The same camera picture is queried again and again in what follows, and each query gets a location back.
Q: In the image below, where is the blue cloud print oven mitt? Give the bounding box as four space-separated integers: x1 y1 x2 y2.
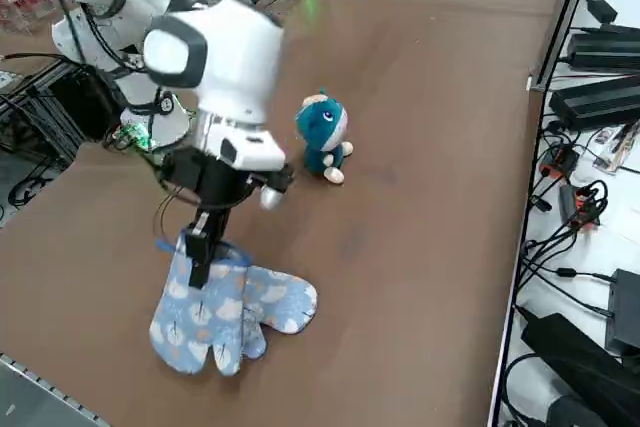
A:
148 229 253 377
241 265 320 361

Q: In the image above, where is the small black power adapter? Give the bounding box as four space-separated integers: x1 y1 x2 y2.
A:
584 0 620 24

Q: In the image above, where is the black aluminium frame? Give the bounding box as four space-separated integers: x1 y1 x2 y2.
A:
0 56 126 171

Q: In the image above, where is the long black power supply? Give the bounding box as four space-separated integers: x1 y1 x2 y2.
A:
548 74 640 132
566 24 640 72

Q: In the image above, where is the black box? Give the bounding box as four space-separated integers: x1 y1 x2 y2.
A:
603 268 640 354

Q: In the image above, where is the small blue plush doll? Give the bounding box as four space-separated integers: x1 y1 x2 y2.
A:
294 88 355 185

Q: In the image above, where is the aluminium frame post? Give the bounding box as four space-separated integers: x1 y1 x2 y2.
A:
528 0 601 93

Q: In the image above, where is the red black electronic device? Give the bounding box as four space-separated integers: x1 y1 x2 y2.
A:
538 143 581 179

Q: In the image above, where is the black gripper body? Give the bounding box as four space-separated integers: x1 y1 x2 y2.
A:
160 148 296 211

